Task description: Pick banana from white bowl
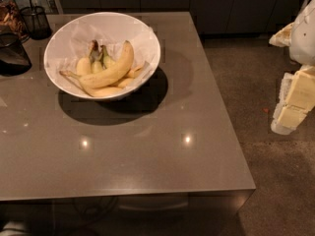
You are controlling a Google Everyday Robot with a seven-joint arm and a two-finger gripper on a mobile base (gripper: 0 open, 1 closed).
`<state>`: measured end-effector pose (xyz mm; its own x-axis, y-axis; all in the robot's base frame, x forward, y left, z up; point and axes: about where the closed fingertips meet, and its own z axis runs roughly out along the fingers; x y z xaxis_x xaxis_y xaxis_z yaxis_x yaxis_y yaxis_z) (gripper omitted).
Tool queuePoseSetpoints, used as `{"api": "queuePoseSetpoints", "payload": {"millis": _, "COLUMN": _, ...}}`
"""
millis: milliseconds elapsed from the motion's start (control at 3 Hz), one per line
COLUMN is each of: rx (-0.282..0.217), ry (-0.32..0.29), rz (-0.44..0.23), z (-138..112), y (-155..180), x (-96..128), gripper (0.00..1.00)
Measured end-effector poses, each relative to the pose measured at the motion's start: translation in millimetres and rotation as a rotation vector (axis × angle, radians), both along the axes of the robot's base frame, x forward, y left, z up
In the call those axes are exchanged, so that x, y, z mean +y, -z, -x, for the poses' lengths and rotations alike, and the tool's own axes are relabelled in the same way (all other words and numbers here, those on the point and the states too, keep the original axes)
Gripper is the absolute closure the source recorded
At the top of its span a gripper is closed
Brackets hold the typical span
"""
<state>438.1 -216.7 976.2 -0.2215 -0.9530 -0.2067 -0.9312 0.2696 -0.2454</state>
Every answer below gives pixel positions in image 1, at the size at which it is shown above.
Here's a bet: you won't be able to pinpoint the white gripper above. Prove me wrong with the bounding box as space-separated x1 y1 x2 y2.
269 0 315 135

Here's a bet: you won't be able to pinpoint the long top yellow banana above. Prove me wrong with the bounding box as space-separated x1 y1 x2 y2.
79 40 134 89

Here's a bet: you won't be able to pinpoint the bottom yellow banana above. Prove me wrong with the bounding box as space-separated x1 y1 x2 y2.
60 70 123 98

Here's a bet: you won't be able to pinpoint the banana bunch behind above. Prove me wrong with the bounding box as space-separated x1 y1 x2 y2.
75 39 145 89

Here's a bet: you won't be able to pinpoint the white bowl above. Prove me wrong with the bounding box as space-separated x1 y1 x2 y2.
43 11 162 102

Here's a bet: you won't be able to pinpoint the white paper bowl liner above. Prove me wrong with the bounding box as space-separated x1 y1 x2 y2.
46 19 158 95

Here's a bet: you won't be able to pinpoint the dark cabinet fronts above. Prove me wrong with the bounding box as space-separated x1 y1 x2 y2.
59 0 304 34

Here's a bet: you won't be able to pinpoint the dark glass container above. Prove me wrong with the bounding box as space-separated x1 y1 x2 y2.
0 32 32 76

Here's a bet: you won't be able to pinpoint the glass jar with snacks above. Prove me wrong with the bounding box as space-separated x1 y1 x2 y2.
0 0 30 42

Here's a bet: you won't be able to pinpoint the black wire mesh cup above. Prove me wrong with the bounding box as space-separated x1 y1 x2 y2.
20 6 52 40

